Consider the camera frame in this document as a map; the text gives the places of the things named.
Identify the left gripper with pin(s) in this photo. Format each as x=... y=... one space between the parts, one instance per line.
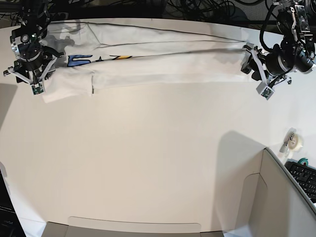
x=275 y=65

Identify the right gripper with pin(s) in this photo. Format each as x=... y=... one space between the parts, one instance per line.
x=36 y=69

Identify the white printed t-shirt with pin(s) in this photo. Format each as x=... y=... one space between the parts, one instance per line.
x=97 y=56

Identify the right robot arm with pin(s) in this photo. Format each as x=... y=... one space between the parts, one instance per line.
x=34 y=23

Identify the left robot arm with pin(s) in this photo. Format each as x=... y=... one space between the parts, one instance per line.
x=296 y=20

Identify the clear tape dispenser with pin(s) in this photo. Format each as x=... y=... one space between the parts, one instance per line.
x=292 y=143

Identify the green tape roll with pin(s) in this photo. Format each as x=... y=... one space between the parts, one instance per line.
x=303 y=161

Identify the black computer keyboard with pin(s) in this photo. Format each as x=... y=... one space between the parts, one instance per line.
x=305 y=176

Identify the beige cardboard box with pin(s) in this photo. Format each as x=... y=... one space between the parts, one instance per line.
x=272 y=205

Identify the black monitor corner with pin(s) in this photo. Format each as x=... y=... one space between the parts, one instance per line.
x=9 y=222

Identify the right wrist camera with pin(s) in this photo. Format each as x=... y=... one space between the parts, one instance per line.
x=38 y=88

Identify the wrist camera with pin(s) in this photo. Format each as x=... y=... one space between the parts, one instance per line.
x=38 y=88
x=264 y=90

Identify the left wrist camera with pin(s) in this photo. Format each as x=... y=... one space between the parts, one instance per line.
x=264 y=90

